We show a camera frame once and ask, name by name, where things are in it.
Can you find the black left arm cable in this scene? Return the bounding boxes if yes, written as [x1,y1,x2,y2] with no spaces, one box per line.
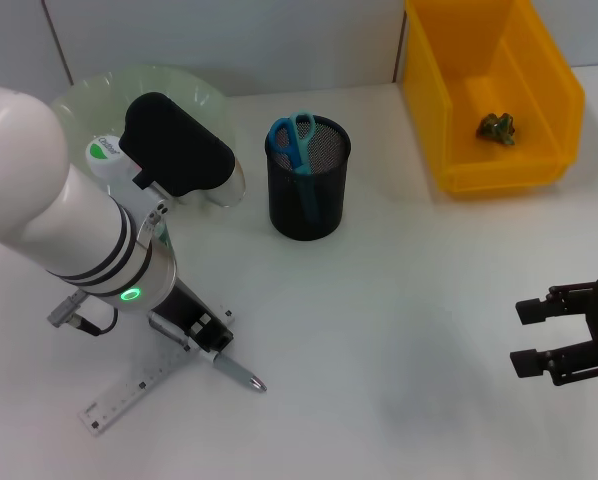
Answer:
[72,306,120,338]

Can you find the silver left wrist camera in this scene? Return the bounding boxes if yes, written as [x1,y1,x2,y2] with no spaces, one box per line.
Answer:
[117,91,247,209]

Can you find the black mesh pen holder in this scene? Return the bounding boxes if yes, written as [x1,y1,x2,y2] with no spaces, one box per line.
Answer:
[265,114,353,243]

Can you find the transparent plastic ruler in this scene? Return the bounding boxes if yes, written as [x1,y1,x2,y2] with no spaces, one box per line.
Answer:
[78,308,237,438]

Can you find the grey silver pen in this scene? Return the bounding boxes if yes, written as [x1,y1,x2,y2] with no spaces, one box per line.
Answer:
[147,309,269,395]

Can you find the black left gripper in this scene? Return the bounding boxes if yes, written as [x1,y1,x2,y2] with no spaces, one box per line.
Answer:
[157,278,237,354]

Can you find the pale green glass fruit bowl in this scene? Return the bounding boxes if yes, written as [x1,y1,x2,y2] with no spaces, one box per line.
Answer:
[50,64,241,207]

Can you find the yellow plastic bin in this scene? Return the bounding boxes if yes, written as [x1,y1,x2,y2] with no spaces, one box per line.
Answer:
[403,0,587,196]

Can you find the blue scissors with sheath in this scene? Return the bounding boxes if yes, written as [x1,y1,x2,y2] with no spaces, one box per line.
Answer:
[269,112,324,224]

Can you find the clear green-label water bottle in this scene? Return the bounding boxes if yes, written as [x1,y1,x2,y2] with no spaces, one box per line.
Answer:
[85,134,176,252]

